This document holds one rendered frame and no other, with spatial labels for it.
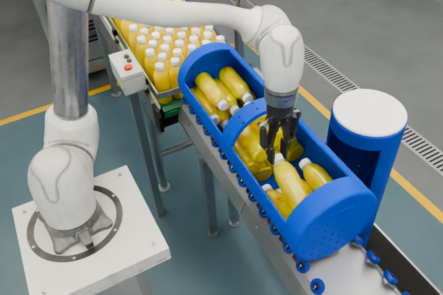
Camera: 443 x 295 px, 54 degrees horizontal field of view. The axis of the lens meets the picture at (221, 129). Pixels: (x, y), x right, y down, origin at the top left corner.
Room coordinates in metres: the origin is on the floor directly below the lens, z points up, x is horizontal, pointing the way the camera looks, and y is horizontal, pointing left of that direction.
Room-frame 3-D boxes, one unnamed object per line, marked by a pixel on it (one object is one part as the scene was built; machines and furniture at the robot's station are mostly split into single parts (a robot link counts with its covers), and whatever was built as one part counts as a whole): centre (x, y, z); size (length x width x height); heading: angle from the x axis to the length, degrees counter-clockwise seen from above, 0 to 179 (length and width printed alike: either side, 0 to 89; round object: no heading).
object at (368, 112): (1.26, -0.58, 1.03); 0.28 x 0.28 x 0.01
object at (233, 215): (1.50, -0.04, 0.31); 0.06 x 0.06 x 0.63; 24
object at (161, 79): (1.57, 0.25, 0.99); 0.07 x 0.07 x 0.19
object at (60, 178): (0.83, 0.47, 1.22); 0.18 x 0.16 x 0.22; 4
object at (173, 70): (1.60, 0.18, 0.99); 0.07 x 0.07 x 0.19
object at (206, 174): (1.44, 0.09, 0.31); 0.06 x 0.06 x 0.63; 24
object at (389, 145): (1.26, -0.58, 0.59); 0.28 x 0.28 x 0.88
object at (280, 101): (0.91, -0.16, 1.44); 0.09 x 0.09 x 0.06
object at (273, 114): (0.91, -0.16, 1.37); 0.08 x 0.07 x 0.09; 114
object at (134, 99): (1.60, 0.40, 0.50); 0.04 x 0.04 x 1.00; 24
